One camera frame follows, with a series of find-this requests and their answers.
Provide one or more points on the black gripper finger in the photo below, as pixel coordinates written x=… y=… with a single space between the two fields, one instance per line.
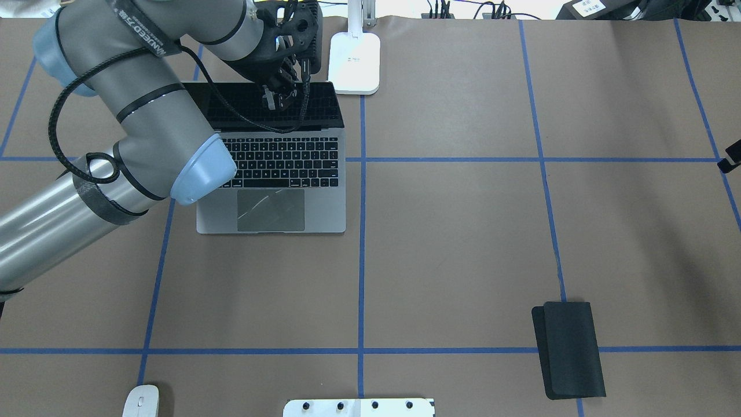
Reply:
x=732 y=158

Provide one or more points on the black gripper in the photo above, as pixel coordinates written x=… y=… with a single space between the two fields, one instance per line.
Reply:
x=259 y=68

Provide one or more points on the grey laptop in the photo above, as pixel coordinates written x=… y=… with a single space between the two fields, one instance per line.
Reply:
x=287 y=181

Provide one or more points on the black mouse pad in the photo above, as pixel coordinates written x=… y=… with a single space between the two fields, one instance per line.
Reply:
x=568 y=351

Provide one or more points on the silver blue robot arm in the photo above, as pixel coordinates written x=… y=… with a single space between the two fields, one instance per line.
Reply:
x=124 y=128

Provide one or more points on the white desk lamp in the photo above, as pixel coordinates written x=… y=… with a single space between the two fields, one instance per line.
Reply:
x=354 y=65

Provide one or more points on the white computer mouse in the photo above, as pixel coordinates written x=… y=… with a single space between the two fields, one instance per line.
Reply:
x=143 y=400

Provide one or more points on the black device with label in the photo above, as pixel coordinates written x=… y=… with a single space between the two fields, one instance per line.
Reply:
x=598 y=10

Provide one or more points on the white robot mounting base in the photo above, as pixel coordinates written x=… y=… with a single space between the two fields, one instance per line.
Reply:
x=360 y=407

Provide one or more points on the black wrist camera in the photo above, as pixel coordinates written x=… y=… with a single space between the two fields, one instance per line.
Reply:
x=299 y=25

